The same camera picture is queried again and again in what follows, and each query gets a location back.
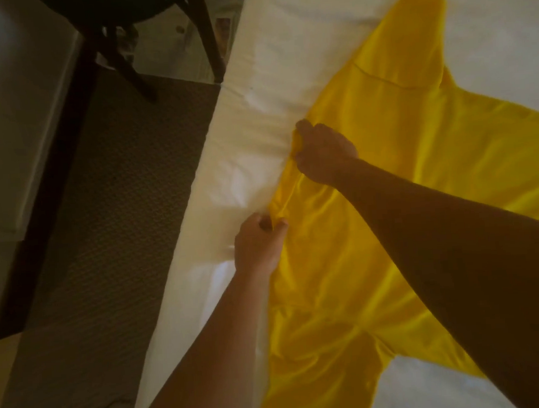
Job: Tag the black round stool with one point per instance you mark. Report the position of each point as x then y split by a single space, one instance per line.
120 3

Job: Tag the person's right hand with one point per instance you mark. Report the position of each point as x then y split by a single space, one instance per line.
323 153

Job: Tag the person's right forearm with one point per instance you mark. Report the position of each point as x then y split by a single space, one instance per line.
474 271

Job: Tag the white bed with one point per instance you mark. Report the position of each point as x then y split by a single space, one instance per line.
238 140

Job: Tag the person's left forearm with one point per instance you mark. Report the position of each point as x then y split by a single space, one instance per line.
215 360

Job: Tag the person's left hand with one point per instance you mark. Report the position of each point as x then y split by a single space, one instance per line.
258 244

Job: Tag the yellow shirt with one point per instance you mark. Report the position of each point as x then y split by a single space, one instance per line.
419 110

